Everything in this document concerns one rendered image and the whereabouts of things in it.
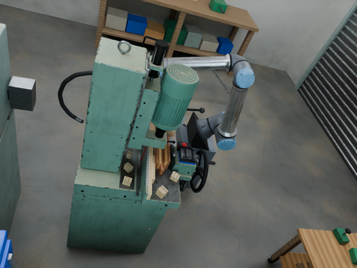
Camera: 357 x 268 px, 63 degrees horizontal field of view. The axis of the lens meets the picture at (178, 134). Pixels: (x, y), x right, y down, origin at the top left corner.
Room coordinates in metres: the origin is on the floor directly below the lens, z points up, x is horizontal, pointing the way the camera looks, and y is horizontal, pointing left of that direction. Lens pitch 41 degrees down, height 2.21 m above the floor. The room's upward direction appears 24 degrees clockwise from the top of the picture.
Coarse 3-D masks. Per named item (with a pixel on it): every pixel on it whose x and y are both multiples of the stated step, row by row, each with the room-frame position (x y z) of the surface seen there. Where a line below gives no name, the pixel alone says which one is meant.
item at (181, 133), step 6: (180, 126) 2.00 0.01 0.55; (180, 132) 1.93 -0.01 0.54; (186, 132) 1.96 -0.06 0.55; (180, 138) 1.88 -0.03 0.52; (186, 138) 1.89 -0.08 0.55; (210, 138) 2.02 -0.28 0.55; (210, 144) 1.94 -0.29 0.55; (210, 150) 1.87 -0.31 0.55; (210, 156) 1.86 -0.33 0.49; (198, 162) 1.83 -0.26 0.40; (180, 180) 1.80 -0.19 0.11; (198, 180) 1.87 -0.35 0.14; (186, 186) 1.84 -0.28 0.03
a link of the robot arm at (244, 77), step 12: (240, 60) 1.82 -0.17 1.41; (240, 72) 1.71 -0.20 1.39; (252, 72) 1.73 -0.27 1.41; (240, 84) 1.69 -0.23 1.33; (240, 96) 1.72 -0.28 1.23; (228, 108) 1.75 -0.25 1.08; (240, 108) 1.76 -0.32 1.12; (228, 120) 1.75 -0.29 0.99; (216, 132) 1.83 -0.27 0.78; (228, 132) 1.77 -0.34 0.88; (228, 144) 1.75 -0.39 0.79
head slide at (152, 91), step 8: (152, 80) 1.18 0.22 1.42; (144, 88) 1.11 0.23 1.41; (152, 88) 1.13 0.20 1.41; (144, 96) 1.11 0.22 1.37; (152, 96) 1.12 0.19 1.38; (144, 104) 1.12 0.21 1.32; (152, 104) 1.13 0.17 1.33; (144, 112) 1.12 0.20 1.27; (152, 112) 1.13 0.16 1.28; (136, 120) 1.11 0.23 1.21; (144, 120) 1.12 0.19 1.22; (136, 128) 1.11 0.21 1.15; (144, 128) 1.13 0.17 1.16; (136, 136) 1.12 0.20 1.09; (144, 136) 1.13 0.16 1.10; (128, 144) 1.11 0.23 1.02; (136, 144) 1.12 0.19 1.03
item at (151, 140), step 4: (148, 132) 1.22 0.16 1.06; (152, 132) 1.23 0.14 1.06; (148, 136) 1.19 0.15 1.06; (152, 136) 1.20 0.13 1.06; (164, 136) 1.24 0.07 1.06; (144, 140) 1.17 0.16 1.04; (148, 140) 1.18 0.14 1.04; (152, 140) 1.19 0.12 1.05; (156, 140) 1.19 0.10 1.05; (160, 140) 1.20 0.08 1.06; (164, 140) 1.21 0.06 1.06; (144, 144) 1.17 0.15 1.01; (148, 144) 1.18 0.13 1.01; (152, 144) 1.19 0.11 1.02; (156, 144) 1.20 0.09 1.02; (160, 144) 1.20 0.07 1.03; (164, 144) 1.21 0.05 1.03
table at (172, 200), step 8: (144, 152) 1.22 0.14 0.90; (168, 168) 1.18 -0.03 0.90; (160, 176) 1.10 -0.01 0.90; (168, 176) 1.12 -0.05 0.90; (184, 176) 1.20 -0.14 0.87; (152, 184) 1.02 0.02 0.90; (160, 184) 1.04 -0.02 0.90; (168, 184) 1.07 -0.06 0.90; (176, 184) 1.09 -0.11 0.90; (152, 192) 0.97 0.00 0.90; (168, 192) 1.01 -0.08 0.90; (176, 192) 1.03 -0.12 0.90; (144, 200) 0.91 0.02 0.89; (152, 200) 0.92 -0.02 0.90; (160, 200) 0.94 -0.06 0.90; (168, 200) 0.96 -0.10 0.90; (176, 200) 0.98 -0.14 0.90; (176, 208) 0.97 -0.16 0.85
